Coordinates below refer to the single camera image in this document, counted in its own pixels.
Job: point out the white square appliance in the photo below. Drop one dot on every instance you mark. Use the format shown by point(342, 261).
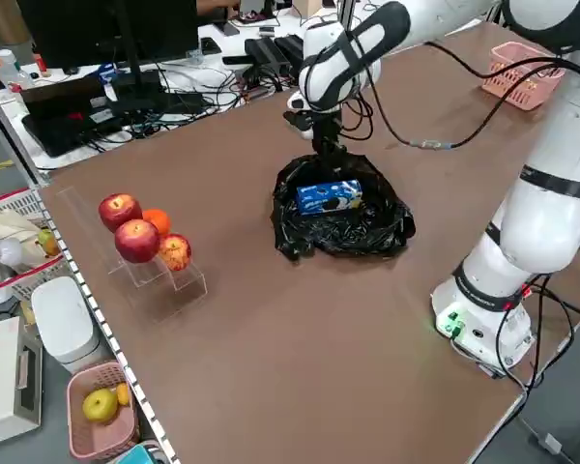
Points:
point(0, 377)

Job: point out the clear acrylic stepped fruit stand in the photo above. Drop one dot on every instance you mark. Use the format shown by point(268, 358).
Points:
point(188, 285)

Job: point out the blue Oreo biscuit box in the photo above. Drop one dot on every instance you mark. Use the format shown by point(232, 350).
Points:
point(328, 197)

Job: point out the white rounded bin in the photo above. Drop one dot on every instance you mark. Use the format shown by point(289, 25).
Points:
point(63, 319)

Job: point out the pink plastic basket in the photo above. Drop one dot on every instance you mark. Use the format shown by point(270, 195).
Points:
point(517, 92)

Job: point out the green yellow fruit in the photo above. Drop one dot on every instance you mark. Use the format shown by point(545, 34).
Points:
point(49, 244)

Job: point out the black plastic bag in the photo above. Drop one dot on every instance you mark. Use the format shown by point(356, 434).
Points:
point(348, 237)

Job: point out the person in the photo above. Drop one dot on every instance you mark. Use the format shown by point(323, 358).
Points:
point(208, 6)

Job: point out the small white fan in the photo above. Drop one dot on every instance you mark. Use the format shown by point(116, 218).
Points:
point(7, 251)

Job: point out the black monitor stand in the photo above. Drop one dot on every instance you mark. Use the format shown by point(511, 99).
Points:
point(140, 92)

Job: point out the blue white carton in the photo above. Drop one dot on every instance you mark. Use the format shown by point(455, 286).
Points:
point(107, 72)

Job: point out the black laptop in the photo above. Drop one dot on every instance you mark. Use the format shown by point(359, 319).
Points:
point(63, 125)

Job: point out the aluminium frame post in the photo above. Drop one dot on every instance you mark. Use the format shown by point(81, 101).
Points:
point(9, 140)
point(345, 9)

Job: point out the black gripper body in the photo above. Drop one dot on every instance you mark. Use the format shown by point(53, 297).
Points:
point(326, 125)

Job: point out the brown cardboard box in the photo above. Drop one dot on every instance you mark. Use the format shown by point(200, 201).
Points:
point(307, 7)

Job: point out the yellow pear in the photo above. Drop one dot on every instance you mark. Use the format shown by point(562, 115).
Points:
point(100, 406)

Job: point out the black computer monitor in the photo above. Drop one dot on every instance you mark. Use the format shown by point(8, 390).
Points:
point(77, 34)

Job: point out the black power adapter box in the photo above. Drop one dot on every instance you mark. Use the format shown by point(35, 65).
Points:
point(292, 46)
point(266, 53)

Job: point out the small orange yellow fruit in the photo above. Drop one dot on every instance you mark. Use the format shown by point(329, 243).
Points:
point(123, 394)

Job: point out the dull pink mesh basket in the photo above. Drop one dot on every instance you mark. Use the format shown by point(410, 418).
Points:
point(101, 442)

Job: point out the aluminium table edge rail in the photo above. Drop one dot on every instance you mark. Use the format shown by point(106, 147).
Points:
point(101, 328)

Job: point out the beige cloth bag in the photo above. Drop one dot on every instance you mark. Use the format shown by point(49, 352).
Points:
point(9, 227)

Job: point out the teal plastic box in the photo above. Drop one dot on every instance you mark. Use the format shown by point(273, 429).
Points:
point(137, 456)

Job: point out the red yellow streaked apple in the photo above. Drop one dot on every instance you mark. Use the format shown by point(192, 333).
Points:
point(176, 253)

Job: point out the white basket with red rim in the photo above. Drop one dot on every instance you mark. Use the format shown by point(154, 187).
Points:
point(24, 200)

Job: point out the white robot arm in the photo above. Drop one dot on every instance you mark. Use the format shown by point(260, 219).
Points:
point(536, 227)

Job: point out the clear plastic bottle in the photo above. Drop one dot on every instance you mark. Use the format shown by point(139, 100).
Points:
point(7, 67)

